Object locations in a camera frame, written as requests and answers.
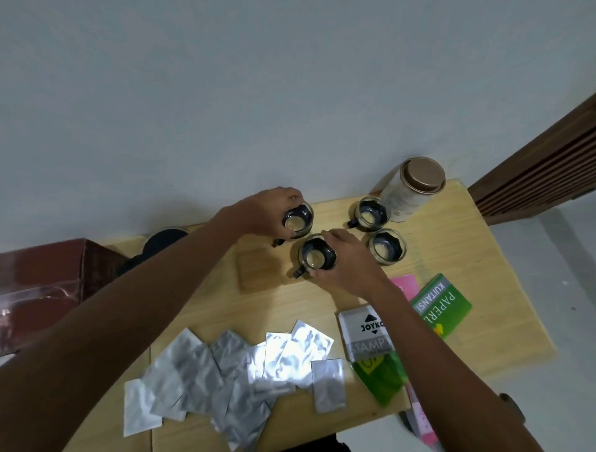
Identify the pile of silver foil packets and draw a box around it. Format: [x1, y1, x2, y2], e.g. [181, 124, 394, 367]
[123, 319, 348, 444]

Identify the green receipt book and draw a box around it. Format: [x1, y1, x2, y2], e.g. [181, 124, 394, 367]
[410, 273, 473, 341]

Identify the person's left forearm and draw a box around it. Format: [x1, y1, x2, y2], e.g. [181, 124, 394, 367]
[0, 201, 252, 452]

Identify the white canister with brown lid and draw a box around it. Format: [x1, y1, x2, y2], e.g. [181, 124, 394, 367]
[371, 156, 447, 223]

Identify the person's right forearm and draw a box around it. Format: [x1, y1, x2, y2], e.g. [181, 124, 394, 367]
[368, 283, 546, 452]

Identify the black round container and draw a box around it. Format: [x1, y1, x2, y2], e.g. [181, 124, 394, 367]
[125, 227, 190, 276]

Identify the dark red cardboard box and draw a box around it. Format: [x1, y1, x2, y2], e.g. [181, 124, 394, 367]
[0, 238, 129, 357]

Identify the wooden coaster board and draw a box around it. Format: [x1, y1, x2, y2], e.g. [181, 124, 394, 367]
[236, 246, 310, 294]

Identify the pink patterned strip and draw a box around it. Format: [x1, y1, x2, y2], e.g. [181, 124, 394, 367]
[404, 382, 444, 450]

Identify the person's left hand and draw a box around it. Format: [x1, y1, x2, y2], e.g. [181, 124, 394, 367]
[241, 187, 306, 241]

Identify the pink paper pad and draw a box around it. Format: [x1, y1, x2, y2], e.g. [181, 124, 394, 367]
[388, 274, 420, 302]

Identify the green plastic packet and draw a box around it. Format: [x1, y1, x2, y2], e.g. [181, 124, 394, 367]
[351, 351, 411, 406]

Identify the person's right hand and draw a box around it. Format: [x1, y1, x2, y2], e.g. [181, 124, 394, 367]
[309, 228, 392, 301]

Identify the brown slatted wooden furniture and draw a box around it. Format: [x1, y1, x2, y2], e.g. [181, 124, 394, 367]
[467, 92, 596, 227]

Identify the grey stamp pad box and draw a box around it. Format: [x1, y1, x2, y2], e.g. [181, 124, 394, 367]
[337, 305, 396, 364]

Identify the glass cup with black insert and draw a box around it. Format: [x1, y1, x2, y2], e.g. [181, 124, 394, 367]
[346, 196, 393, 232]
[273, 201, 315, 247]
[292, 234, 337, 280]
[368, 228, 408, 266]

